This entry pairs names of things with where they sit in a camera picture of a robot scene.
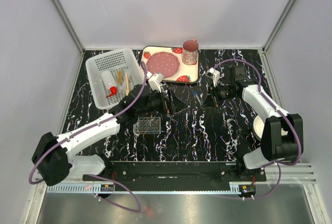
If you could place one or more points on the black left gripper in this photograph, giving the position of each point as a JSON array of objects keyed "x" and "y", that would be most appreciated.
[{"x": 177, "y": 105}]

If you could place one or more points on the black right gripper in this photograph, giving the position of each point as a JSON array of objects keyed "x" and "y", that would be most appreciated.
[{"x": 214, "y": 90}]

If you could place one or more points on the blue-capped test tube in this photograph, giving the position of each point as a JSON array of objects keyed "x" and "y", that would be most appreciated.
[{"x": 197, "y": 96}]

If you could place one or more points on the clear test tube rack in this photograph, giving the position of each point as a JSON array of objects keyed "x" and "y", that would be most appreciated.
[{"x": 147, "y": 125}]

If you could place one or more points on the wooden test tube clamp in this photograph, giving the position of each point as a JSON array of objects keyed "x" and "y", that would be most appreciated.
[{"x": 127, "y": 84}]

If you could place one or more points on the brown test tube brush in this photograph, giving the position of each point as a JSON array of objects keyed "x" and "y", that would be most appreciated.
[{"x": 119, "y": 77}]

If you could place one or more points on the white red-capped wash bottle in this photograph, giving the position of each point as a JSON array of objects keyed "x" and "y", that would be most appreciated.
[{"x": 110, "y": 84}]

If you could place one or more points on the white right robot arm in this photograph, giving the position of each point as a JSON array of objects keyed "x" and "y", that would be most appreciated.
[{"x": 280, "y": 133}]

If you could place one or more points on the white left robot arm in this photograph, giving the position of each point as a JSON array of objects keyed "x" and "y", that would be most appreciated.
[{"x": 54, "y": 157}]

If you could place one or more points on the strawberry pattern tray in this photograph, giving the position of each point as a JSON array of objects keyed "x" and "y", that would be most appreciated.
[{"x": 185, "y": 74}]

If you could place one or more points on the pink polka dot plate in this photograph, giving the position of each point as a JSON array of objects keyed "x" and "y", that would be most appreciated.
[{"x": 163, "y": 62}]

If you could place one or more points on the white ceramic bowl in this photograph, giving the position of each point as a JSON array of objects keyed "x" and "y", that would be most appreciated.
[{"x": 258, "y": 127}]

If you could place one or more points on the pink floral mug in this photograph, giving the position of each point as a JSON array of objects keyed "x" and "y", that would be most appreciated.
[{"x": 190, "y": 52}]

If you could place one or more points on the white plastic mesh basket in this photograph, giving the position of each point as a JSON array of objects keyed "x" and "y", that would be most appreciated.
[{"x": 113, "y": 61}]

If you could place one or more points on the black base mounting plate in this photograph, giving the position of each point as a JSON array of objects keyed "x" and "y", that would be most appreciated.
[{"x": 216, "y": 171}]

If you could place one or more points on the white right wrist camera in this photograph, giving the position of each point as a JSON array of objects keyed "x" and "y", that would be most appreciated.
[{"x": 214, "y": 75}]

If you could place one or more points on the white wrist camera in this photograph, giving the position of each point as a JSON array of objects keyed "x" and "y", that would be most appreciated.
[
  {"x": 214, "y": 75},
  {"x": 155, "y": 82}
]

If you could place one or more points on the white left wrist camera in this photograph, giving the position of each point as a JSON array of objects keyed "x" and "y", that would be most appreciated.
[{"x": 155, "y": 82}]

